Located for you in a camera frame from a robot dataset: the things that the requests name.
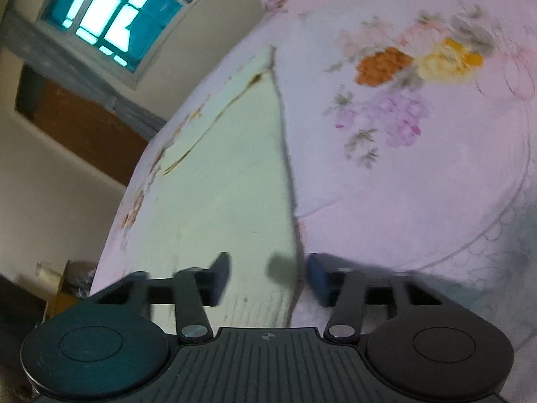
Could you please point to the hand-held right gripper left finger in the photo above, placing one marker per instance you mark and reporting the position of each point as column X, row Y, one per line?
column 222, row 278

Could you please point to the brown wooden cabinet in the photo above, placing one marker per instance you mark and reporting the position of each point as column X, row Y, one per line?
column 84, row 134

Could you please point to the window with white frame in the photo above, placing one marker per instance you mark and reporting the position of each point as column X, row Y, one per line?
column 113, row 12

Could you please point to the floral bed sheet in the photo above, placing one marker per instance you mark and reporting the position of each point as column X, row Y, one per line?
column 419, row 184

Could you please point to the pale yellow small garment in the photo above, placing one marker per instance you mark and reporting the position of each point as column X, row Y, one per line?
column 235, row 168

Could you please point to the dark furniture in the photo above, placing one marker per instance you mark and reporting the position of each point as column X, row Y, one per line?
column 19, row 310

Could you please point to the grey curtain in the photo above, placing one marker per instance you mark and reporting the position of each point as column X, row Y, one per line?
column 84, row 84

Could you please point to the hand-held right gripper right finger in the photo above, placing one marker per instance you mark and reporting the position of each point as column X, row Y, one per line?
column 318, row 278

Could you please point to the cardboard box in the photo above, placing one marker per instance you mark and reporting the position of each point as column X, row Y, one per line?
column 63, row 289

